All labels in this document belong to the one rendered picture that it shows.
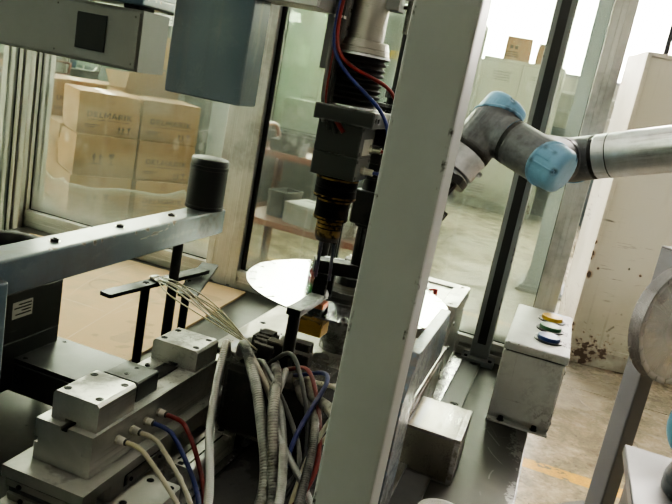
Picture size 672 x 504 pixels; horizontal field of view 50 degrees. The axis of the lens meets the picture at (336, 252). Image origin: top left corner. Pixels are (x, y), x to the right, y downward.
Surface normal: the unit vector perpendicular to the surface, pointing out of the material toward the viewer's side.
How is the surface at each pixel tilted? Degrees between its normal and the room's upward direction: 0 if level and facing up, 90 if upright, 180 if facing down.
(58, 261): 90
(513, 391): 90
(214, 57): 90
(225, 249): 90
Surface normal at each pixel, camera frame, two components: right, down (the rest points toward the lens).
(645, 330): 0.44, 0.22
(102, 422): 0.93, 0.25
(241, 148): -0.33, 0.16
